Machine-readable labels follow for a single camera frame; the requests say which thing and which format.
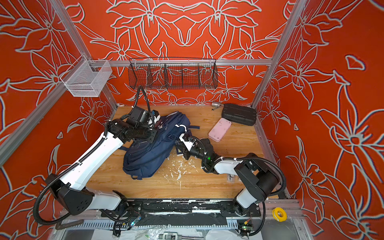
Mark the rusty metal bracket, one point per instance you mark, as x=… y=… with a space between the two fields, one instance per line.
x=64 y=225

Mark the silver metal socket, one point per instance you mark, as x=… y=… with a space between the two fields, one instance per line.
x=216 y=105

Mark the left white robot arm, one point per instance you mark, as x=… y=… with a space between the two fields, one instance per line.
x=69 y=186

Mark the pink pencil case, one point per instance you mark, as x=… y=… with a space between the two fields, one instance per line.
x=219 y=130

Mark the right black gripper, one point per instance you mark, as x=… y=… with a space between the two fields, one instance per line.
x=185 y=151

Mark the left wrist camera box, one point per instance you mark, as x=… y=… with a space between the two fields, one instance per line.
x=141 y=118

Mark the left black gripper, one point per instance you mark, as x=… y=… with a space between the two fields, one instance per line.
x=152 y=137

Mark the navy blue backpack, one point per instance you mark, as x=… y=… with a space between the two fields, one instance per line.
x=143 y=159

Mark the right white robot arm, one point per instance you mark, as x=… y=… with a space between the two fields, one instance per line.
x=261 y=178

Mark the black wire wall basket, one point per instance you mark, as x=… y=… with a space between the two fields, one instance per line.
x=173 y=74

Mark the yellow tape roll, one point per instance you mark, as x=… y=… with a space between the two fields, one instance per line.
x=279 y=214

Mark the black hard plastic case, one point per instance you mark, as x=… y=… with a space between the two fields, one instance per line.
x=239 y=114

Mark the white wire wall basket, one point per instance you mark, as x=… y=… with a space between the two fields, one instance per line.
x=84 y=79

